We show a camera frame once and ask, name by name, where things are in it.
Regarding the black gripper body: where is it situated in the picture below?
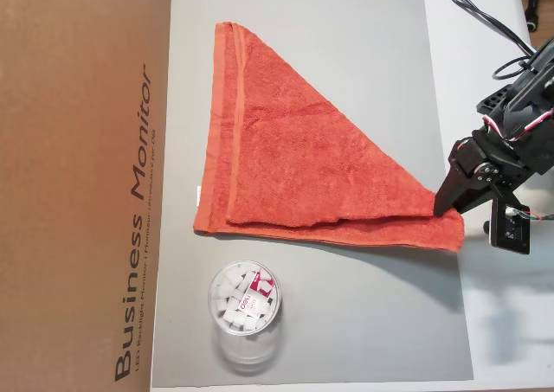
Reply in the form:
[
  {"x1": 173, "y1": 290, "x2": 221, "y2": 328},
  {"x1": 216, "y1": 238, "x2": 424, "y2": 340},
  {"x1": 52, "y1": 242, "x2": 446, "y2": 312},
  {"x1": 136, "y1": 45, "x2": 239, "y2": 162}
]
[{"x1": 449, "y1": 134, "x2": 529, "y2": 198}]

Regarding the grey desk mat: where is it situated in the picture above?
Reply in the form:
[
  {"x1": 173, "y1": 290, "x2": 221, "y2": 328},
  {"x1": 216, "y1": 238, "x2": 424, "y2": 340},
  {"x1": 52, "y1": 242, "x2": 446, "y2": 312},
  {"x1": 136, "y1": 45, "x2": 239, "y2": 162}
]
[{"x1": 151, "y1": 0, "x2": 475, "y2": 389}]

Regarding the black tripod leg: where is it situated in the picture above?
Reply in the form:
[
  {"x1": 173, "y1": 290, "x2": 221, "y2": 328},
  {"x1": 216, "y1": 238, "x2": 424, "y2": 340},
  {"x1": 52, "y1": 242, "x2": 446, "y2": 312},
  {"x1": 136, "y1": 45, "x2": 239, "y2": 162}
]
[{"x1": 523, "y1": 0, "x2": 543, "y2": 33}]

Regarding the red white eraser wrapper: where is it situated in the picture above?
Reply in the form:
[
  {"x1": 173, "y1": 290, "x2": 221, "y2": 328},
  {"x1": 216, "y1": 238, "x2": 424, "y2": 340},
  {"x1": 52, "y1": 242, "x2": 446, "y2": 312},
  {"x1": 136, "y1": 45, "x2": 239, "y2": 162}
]
[{"x1": 239, "y1": 270, "x2": 277, "y2": 319}]

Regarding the brown cardboard monitor box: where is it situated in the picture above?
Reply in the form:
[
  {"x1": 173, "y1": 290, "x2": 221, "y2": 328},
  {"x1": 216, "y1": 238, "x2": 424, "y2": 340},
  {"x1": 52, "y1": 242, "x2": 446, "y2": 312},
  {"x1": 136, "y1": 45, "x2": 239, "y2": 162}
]
[{"x1": 0, "y1": 0, "x2": 174, "y2": 392}]

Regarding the clear plastic jar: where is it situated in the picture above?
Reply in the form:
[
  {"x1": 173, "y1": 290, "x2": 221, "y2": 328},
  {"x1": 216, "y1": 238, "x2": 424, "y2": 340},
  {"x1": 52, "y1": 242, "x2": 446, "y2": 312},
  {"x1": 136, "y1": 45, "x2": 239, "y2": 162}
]
[{"x1": 206, "y1": 260, "x2": 289, "y2": 376}]

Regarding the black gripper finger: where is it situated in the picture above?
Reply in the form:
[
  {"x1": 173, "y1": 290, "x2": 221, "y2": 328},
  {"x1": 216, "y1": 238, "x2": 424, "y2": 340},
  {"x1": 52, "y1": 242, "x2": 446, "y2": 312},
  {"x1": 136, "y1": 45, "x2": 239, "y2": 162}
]
[
  {"x1": 456, "y1": 182, "x2": 493, "y2": 215},
  {"x1": 434, "y1": 162, "x2": 471, "y2": 217}
]

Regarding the black power cable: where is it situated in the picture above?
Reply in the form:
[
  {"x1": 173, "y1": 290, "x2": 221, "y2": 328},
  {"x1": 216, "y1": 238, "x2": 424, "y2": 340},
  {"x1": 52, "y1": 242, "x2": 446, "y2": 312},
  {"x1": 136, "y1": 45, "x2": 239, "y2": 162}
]
[{"x1": 426, "y1": 0, "x2": 533, "y2": 58}]

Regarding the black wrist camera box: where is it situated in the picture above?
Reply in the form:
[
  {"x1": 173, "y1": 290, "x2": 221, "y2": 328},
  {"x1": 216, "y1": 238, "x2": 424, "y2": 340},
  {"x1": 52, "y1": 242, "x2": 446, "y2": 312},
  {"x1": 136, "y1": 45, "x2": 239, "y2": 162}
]
[{"x1": 483, "y1": 199, "x2": 531, "y2": 255}]

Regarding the orange terry towel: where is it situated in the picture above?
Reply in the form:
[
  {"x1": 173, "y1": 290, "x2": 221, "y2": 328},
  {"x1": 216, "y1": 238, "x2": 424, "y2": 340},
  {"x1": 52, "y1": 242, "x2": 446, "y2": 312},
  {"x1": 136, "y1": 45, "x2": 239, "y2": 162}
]
[{"x1": 192, "y1": 19, "x2": 467, "y2": 253}]

